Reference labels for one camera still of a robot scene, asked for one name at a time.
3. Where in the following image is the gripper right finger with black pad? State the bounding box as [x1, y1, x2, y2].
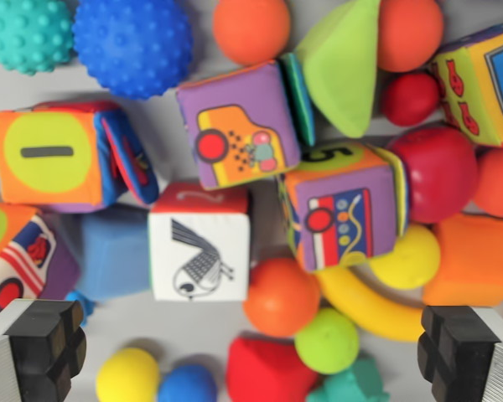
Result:
[417, 306, 503, 402]

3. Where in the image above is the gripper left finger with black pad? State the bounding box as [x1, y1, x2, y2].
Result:
[0, 298, 87, 402]

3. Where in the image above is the fabric cube with ambulance print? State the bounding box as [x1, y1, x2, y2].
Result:
[0, 199, 81, 328]

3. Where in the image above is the small blue spiky toy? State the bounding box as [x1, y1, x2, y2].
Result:
[81, 297, 99, 328]

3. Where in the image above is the yellow smooth ball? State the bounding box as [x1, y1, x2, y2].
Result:
[95, 347, 162, 402]
[367, 224, 442, 291]

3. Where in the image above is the plain orange fabric block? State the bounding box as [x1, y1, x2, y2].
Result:
[422, 213, 503, 310]

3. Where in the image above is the yellow toy banana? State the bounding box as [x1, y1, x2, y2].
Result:
[315, 265, 429, 343]

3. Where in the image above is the teal rubber toy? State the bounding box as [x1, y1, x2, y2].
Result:
[304, 354, 392, 402]

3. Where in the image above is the plain blue fabric block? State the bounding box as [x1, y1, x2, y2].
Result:
[73, 204, 153, 303]

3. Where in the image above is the green smooth ball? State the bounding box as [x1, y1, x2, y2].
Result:
[293, 307, 360, 376]

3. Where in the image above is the blue smooth ball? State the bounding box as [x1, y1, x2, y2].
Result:
[156, 363, 220, 402]

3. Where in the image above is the orange smooth ball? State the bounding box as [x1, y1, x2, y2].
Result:
[470, 146, 503, 219]
[212, 0, 292, 67]
[242, 256, 322, 339]
[376, 0, 445, 74]

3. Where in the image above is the large red toy apple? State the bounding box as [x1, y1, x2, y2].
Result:
[386, 125, 480, 225]

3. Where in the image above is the white cube with bird drawing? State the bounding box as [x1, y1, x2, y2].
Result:
[148, 181, 252, 303]

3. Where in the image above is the fabric cube with number five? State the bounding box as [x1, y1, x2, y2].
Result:
[276, 142, 412, 274]

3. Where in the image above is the fabric cube with number one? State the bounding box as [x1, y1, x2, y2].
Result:
[0, 100, 161, 214]

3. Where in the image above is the plain red fabric block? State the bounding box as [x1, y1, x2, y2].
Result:
[225, 332, 320, 402]

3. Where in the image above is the small red ball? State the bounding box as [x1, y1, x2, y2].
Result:
[381, 72, 442, 127]

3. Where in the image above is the fabric cube with ABC print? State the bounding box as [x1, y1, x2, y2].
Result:
[428, 23, 503, 148]

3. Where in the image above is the purple fabric cube car print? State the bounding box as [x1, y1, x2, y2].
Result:
[175, 52, 318, 192]

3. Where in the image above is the green fabric triangle block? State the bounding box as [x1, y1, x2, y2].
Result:
[295, 0, 382, 139]

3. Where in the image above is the teal bumpy rubber ball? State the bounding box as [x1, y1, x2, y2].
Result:
[0, 0, 77, 76]

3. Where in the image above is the blue bumpy rubber ball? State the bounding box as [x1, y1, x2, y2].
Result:
[72, 0, 195, 101]

